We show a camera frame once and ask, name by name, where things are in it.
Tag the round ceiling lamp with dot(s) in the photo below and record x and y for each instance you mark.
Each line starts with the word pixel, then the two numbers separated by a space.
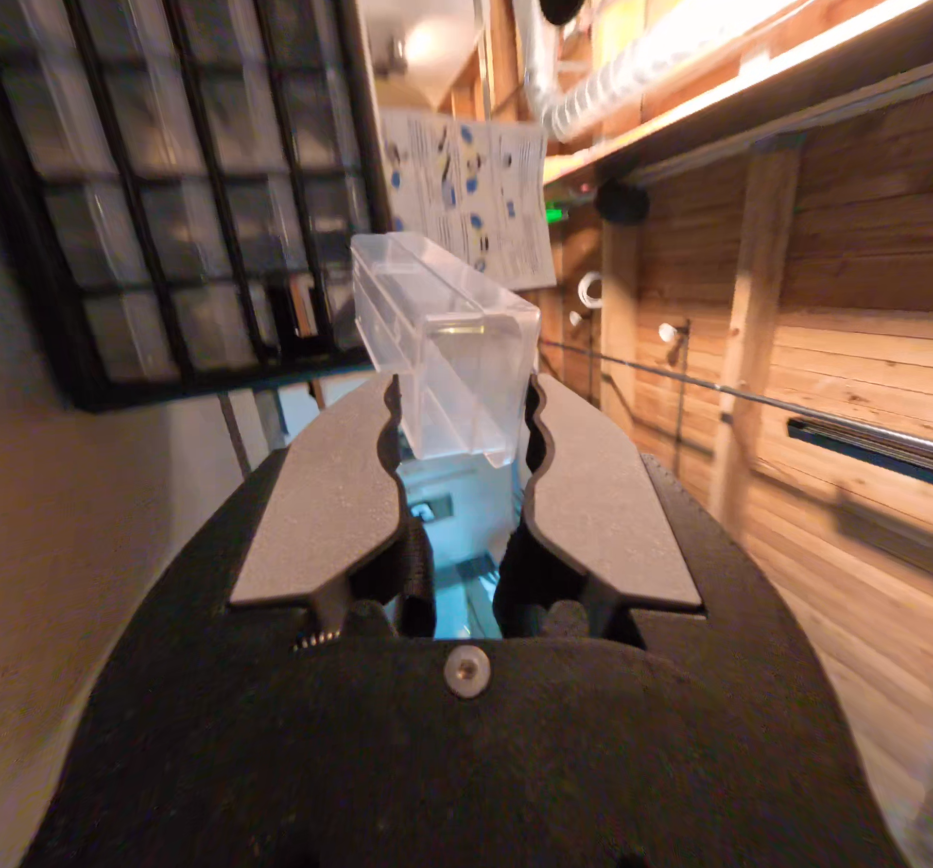
pixel 430 45

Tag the black dome fixture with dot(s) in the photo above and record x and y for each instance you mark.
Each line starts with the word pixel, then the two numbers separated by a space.
pixel 622 203

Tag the black metal rail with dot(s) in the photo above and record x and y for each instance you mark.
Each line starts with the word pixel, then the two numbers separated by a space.
pixel 860 442

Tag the wall poster with blue pictures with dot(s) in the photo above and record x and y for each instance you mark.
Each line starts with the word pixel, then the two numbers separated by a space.
pixel 503 227

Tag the black drawer cabinet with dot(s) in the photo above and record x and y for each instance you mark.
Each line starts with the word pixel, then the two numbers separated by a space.
pixel 219 154

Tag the wooden post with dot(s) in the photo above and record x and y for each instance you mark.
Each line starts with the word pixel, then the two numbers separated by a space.
pixel 754 300

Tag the wooden shelf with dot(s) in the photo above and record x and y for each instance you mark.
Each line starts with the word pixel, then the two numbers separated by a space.
pixel 729 107

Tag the thin metal rod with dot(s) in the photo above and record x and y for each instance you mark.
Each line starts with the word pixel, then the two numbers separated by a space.
pixel 765 399

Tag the white wall knob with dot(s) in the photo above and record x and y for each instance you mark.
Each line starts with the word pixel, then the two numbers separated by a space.
pixel 667 332

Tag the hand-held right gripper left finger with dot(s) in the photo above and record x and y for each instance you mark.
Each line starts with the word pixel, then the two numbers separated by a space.
pixel 328 504

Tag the grid of clear drawers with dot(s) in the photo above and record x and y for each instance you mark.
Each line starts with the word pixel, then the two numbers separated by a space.
pixel 175 125

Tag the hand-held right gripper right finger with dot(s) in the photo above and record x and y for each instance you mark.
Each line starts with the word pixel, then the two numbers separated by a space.
pixel 605 511

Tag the clear plastic drawer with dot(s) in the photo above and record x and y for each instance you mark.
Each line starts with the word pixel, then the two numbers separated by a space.
pixel 437 343

